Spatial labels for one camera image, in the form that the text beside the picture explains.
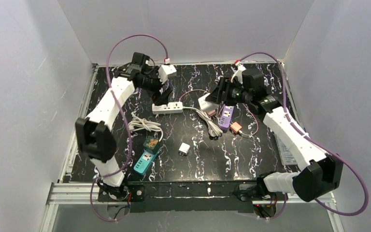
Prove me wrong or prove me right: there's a white power strip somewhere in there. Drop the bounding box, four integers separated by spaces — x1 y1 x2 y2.
152 101 184 115

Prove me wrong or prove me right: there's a white multi-socket adapter plug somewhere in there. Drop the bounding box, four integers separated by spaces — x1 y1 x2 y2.
198 97 216 113

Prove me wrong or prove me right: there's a purple power strip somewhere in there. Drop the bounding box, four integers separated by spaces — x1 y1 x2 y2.
218 105 234 131

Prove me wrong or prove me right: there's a green dragon socket cube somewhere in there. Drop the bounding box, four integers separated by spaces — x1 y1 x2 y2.
143 136 161 155

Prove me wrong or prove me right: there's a small white cube charger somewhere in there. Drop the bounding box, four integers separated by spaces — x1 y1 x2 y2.
178 143 190 156

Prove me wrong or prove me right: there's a teal power strip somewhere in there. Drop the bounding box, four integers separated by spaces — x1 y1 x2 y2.
133 150 159 175

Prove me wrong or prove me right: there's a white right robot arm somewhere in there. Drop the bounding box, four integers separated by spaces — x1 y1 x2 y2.
206 68 343 202

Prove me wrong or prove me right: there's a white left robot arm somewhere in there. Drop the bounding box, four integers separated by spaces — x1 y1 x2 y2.
75 52 176 187

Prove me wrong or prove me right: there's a pink small plug adapter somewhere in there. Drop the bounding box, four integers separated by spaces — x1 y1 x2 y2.
207 110 217 117

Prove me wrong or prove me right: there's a clear plastic parts box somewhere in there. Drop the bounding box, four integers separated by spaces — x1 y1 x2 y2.
274 135 298 165

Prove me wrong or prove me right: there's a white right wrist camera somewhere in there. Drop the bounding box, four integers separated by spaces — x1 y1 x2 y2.
230 59 246 84

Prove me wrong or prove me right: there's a white cable of purple strip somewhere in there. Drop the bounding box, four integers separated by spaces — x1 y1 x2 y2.
182 107 224 138

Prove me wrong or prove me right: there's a white cable of teal strip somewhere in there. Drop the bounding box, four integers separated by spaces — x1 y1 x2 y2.
128 116 164 142

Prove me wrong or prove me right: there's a thin pink charging cable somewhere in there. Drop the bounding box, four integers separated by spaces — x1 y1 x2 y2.
178 89 260 138

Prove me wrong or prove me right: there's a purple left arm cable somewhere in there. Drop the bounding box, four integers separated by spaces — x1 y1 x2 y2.
89 34 171 223

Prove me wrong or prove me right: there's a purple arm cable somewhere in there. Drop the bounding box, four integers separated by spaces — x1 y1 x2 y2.
89 34 171 223
234 52 369 221

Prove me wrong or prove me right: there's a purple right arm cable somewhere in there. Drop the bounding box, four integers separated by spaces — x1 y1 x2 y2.
234 52 369 221

